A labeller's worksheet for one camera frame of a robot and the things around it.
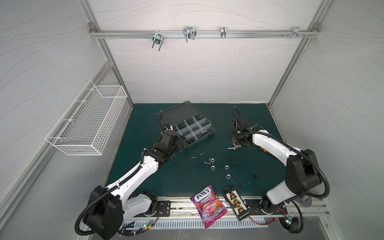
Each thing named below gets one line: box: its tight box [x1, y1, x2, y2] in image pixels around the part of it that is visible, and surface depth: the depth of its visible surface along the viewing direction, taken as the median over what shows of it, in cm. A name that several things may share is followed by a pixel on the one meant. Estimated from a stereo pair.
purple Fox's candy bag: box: [190, 185, 228, 229], surface depth 74 cm
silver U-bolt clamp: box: [152, 30, 165, 52], surface depth 80 cm
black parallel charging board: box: [225, 189, 251, 221], surface depth 75 cm
